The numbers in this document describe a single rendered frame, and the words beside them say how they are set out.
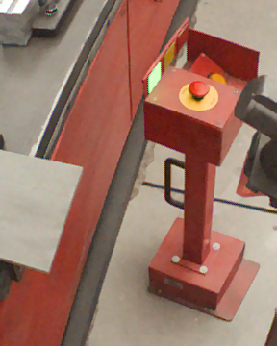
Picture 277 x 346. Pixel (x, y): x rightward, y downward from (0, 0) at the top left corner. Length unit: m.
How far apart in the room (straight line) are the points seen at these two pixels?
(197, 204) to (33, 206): 0.77
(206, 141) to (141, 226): 0.79
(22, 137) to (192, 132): 0.34
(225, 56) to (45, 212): 0.65
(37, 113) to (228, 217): 1.02
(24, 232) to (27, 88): 0.40
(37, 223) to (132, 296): 1.08
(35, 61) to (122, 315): 0.89
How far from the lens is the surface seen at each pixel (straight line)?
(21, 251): 1.10
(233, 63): 1.64
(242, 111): 0.97
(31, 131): 1.38
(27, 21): 1.52
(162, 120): 1.55
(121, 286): 2.19
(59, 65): 1.48
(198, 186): 1.80
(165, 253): 2.10
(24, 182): 1.17
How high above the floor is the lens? 1.94
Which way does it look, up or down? 55 degrees down
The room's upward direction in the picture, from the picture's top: straight up
